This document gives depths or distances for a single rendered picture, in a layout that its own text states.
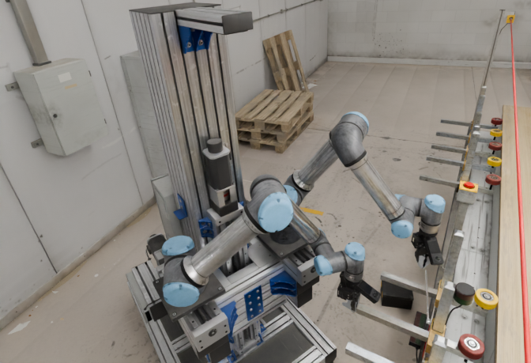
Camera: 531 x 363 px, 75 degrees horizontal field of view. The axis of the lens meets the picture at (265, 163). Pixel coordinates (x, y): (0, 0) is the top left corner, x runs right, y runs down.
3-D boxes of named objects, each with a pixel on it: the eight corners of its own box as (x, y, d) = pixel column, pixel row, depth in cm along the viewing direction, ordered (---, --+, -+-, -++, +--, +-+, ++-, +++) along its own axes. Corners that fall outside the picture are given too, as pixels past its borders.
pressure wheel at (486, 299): (480, 324, 141) (487, 306, 135) (465, 308, 148) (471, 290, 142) (496, 319, 143) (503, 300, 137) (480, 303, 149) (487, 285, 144)
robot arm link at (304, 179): (273, 196, 162) (344, 115, 128) (284, 180, 174) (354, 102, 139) (292, 213, 162) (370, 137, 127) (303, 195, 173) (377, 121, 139)
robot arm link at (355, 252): (340, 243, 133) (359, 238, 135) (338, 263, 139) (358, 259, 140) (348, 257, 127) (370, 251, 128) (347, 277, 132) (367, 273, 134)
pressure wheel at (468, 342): (452, 365, 128) (458, 346, 122) (454, 347, 133) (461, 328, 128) (476, 376, 124) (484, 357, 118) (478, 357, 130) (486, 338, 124)
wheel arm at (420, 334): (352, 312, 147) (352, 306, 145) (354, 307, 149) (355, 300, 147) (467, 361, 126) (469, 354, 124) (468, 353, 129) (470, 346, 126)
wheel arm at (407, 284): (379, 281, 164) (380, 274, 162) (381, 276, 166) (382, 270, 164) (485, 319, 143) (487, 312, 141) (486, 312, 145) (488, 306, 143)
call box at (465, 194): (455, 202, 156) (459, 187, 152) (457, 194, 161) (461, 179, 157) (472, 206, 153) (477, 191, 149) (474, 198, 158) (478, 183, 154)
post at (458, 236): (434, 311, 160) (454, 232, 137) (434, 306, 163) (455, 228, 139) (442, 315, 159) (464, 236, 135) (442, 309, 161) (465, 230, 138)
